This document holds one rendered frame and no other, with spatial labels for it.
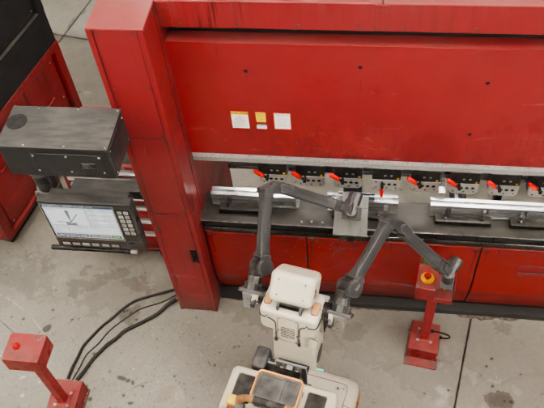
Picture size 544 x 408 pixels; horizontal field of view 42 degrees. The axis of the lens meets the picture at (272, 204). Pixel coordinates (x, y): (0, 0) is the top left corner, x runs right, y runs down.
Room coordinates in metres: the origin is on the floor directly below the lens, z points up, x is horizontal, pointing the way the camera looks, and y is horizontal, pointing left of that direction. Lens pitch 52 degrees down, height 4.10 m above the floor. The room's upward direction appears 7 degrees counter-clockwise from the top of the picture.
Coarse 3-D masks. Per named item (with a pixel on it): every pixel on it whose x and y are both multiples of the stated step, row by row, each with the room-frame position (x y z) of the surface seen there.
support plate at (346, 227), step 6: (336, 198) 2.41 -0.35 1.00; (366, 198) 2.39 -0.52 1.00; (360, 204) 2.36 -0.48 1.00; (366, 204) 2.35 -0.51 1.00; (366, 210) 2.31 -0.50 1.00; (336, 216) 2.29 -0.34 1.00; (366, 216) 2.27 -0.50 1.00; (336, 222) 2.26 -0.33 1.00; (342, 222) 2.25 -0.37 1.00; (348, 222) 2.25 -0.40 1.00; (354, 222) 2.24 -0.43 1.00; (360, 222) 2.24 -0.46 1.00; (366, 222) 2.23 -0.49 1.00; (336, 228) 2.21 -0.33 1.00; (342, 228) 2.21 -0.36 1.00; (348, 228) 2.20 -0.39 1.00; (354, 228) 2.20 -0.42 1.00; (360, 228) 2.20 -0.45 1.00; (366, 228) 2.19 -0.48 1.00; (336, 234) 2.18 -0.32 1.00; (342, 234) 2.17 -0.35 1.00; (348, 234) 2.17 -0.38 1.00; (354, 234) 2.16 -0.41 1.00; (360, 234) 2.16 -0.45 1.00; (366, 234) 2.15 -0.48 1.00
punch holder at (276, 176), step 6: (258, 168) 2.50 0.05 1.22; (264, 168) 2.49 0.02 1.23; (270, 168) 2.49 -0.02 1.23; (276, 168) 2.48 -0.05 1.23; (282, 168) 2.47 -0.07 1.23; (264, 174) 2.49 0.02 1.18; (270, 174) 2.49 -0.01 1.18; (276, 174) 2.48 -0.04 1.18; (282, 174) 2.47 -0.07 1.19; (264, 180) 2.49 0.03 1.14; (270, 180) 2.49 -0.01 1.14; (276, 180) 2.48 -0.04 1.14; (282, 180) 2.47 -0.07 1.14
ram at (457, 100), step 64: (192, 64) 2.56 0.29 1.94; (256, 64) 2.49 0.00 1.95; (320, 64) 2.43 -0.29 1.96; (384, 64) 2.37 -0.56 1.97; (448, 64) 2.31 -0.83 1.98; (512, 64) 2.25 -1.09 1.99; (192, 128) 2.57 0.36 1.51; (256, 128) 2.50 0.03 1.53; (320, 128) 2.43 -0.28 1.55; (384, 128) 2.37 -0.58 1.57; (448, 128) 2.30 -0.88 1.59; (512, 128) 2.24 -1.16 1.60
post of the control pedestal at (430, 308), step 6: (426, 306) 1.96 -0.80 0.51; (432, 306) 1.94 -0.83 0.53; (426, 312) 1.95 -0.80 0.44; (432, 312) 1.94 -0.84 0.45; (426, 318) 1.95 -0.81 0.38; (432, 318) 1.94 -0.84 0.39; (426, 324) 1.95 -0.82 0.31; (426, 330) 1.95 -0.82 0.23; (420, 336) 1.96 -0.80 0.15; (426, 336) 1.94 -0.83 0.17
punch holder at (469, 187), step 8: (448, 176) 2.37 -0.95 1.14; (456, 176) 2.28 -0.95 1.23; (464, 176) 2.27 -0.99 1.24; (472, 176) 2.27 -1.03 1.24; (480, 176) 2.26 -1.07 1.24; (448, 184) 2.30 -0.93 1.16; (464, 184) 2.27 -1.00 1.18; (472, 184) 2.26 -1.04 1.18; (456, 192) 2.28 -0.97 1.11; (464, 192) 2.27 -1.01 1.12; (472, 192) 2.26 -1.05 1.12
